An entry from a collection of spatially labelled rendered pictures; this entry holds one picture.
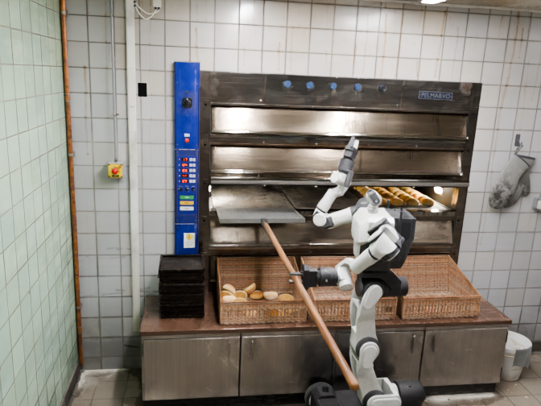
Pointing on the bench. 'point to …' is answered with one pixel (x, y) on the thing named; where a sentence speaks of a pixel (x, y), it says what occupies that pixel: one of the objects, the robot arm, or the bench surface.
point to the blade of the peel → (237, 215)
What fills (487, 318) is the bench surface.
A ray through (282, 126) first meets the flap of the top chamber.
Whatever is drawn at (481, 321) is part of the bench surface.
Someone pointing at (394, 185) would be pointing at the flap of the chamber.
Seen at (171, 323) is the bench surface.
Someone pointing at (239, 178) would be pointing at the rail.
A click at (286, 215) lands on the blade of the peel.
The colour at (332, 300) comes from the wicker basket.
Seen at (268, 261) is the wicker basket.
